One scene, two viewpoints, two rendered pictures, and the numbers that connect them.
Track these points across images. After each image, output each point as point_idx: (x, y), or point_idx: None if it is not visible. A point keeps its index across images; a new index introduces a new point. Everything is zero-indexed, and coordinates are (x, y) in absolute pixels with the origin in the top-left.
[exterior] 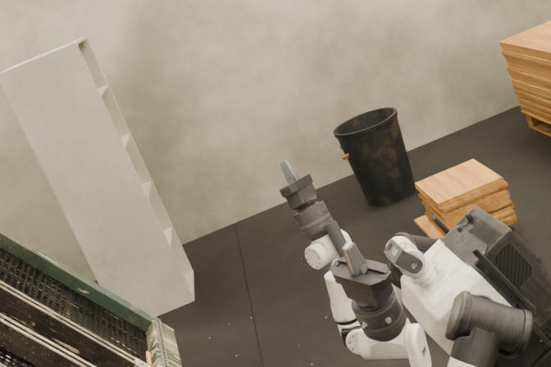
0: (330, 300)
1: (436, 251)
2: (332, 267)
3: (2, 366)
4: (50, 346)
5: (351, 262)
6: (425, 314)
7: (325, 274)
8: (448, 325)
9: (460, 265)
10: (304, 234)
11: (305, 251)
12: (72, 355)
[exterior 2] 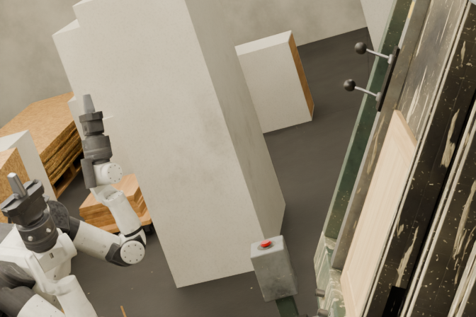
0: (86, 298)
1: (6, 248)
2: (98, 111)
3: (413, 168)
4: (416, 275)
5: None
6: (61, 234)
7: (69, 281)
8: (62, 222)
9: (15, 229)
10: (57, 231)
11: (70, 239)
12: (406, 315)
